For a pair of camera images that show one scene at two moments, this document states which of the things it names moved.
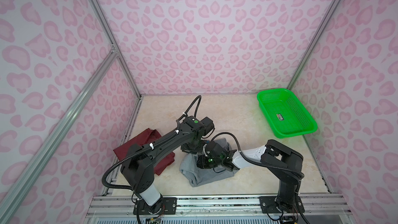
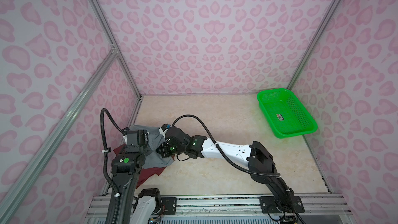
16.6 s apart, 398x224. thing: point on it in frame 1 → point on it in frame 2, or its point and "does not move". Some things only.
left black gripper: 187,149 → 147,148
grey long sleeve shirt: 198,176 → 155,138
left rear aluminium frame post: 98,10 does not move
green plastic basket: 287,116 does not move
